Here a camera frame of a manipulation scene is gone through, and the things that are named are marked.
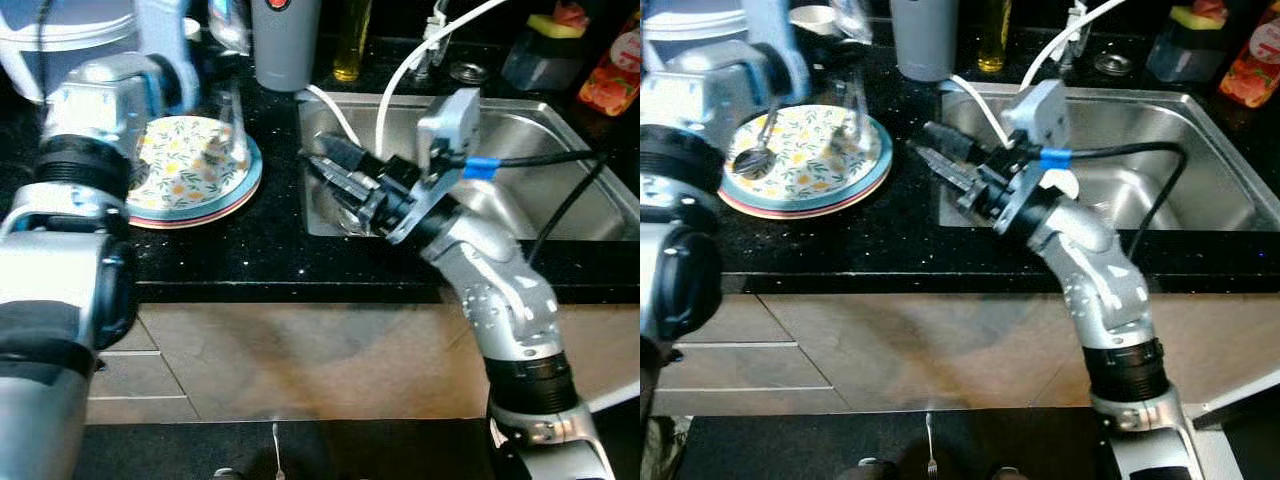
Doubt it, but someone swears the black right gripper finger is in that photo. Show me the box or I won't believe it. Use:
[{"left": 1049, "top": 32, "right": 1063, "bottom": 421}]
[
  {"left": 908, "top": 142, "right": 979, "bottom": 193},
  {"left": 922, "top": 120, "right": 991, "bottom": 166},
  {"left": 315, "top": 135, "right": 383, "bottom": 179},
  {"left": 300, "top": 153, "right": 369, "bottom": 204}
]

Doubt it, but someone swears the small white bowl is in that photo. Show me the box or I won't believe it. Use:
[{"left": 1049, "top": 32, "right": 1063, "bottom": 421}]
[{"left": 789, "top": 5, "right": 841, "bottom": 37}]

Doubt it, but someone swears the clear drinking glass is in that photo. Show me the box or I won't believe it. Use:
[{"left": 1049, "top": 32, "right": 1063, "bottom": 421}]
[
  {"left": 203, "top": 88, "right": 251, "bottom": 169},
  {"left": 833, "top": 55, "right": 879, "bottom": 153}
]

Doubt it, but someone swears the clear plastic bag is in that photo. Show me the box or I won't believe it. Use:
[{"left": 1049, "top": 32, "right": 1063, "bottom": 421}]
[
  {"left": 208, "top": 0, "right": 253, "bottom": 53},
  {"left": 833, "top": 0, "right": 878, "bottom": 47}
]

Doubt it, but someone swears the floral plate with blue rim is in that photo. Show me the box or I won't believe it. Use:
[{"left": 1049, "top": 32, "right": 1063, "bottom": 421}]
[
  {"left": 718, "top": 103, "right": 893, "bottom": 213},
  {"left": 125, "top": 115, "right": 263, "bottom": 223}
]

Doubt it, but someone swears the metal spoon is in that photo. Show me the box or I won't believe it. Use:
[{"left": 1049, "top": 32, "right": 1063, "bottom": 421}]
[{"left": 733, "top": 108, "right": 786, "bottom": 181}]

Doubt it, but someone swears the grey cylinder with red button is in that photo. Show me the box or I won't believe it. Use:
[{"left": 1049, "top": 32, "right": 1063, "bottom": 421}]
[
  {"left": 890, "top": 0, "right": 960, "bottom": 82},
  {"left": 250, "top": 0, "right": 322, "bottom": 93}
]

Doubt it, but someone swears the yellow oil bottle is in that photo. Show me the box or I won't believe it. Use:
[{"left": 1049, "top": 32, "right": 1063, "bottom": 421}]
[
  {"left": 333, "top": 0, "right": 373, "bottom": 83},
  {"left": 978, "top": 0, "right": 1013, "bottom": 74}
]

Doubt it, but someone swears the pink rimmed plate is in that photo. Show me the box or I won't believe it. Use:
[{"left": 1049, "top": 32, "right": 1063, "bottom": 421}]
[
  {"left": 130, "top": 185, "right": 263, "bottom": 231},
  {"left": 720, "top": 180, "right": 891, "bottom": 221}
]

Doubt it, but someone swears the metal faucet base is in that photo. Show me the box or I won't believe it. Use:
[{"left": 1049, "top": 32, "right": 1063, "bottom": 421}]
[
  {"left": 410, "top": 0, "right": 453, "bottom": 77},
  {"left": 1060, "top": 0, "right": 1097, "bottom": 71}
]

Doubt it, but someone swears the brown cabinet front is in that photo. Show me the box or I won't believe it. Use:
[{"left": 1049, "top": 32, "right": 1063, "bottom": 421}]
[
  {"left": 650, "top": 293, "right": 1280, "bottom": 417},
  {"left": 88, "top": 300, "right": 641, "bottom": 424}
]

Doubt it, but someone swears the stainless steel sink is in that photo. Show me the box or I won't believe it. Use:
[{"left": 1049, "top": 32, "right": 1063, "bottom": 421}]
[
  {"left": 938, "top": 82, "right": 1280, "bottom": 234},
  {"left": 297, "top": 92, "right": 641, "bottom": 242}
]

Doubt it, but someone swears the red detergent bottle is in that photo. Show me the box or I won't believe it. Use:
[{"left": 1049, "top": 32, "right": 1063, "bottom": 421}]
[
  {"left": 1217, "top": 0, "right": 1280, "bottom": 110},
  {"left": 577, "top": 8, "right": 641, "bottom": 117}
]

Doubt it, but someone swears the dark sponge holder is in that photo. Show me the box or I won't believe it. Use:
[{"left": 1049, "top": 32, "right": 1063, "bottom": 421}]
[
  {"left": 1146, "top": 15, "right": 1227, "bottom": 84},
  {"left": 500, "top": 25, "right": 586, "bottom": 94}
]

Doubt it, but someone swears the yellow sponge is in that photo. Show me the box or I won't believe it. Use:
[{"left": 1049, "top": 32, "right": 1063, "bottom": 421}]
[
  {"left": 526, "top": 12, "right": 587, "bottom": 41},
  {"left": 1169, "top": 5, "right": 1227, "bottom": 32}
]

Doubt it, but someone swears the thin white cord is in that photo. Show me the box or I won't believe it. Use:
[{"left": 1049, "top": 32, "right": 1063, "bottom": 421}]
[
  {"left": 300, "top": 84, "right": 364, "bottom": 149},
  {"left": 945, "top": 74, "right": 1011, "bottom": 147}
]

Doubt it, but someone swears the thick white hose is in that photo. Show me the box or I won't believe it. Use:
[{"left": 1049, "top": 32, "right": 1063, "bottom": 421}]
[
  {"left": 1020, "top": 0, "right": 1133, "bottom": 93},
  {"left": 375, "top": 0, "right": 513, "bottom": 161}
]

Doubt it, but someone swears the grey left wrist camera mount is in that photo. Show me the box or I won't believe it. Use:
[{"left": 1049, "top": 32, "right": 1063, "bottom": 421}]
[
  {"left": 42, "top": 0, "right": 196, "bottom": 146},
  {"left": 640, "top": 0, "right": 806, "bottom": 141}
]

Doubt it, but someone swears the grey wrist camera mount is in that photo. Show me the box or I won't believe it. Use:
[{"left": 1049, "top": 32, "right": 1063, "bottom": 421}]
[
  {"left": 640, "top": 0, "right": 806, "bottom": 141},
  {"left": 42, "top": 0, "right": 196, "bottom": 146},
  {"left": 998, "top": 80, "right": 1071, "bottom": 233},
  {"left": 385, "top": 88, "right": 483, "bottom": 244}
]

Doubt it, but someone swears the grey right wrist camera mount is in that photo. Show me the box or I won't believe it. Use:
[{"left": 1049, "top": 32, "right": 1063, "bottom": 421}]
[
  {"left": 385, "top": 88, "right": 483, "bottom": 244},
  {"left": 998, "top": 80, "right": 1071, "bottom": 233}
]

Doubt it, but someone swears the black cable with blue tape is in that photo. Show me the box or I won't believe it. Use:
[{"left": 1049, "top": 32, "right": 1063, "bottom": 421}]
[
  {"left": 1038, "top": 140, "right": 1191, "bottom": 258},
  {"left": 458, "top": 148, "right": 614, "bottom": 267}
]

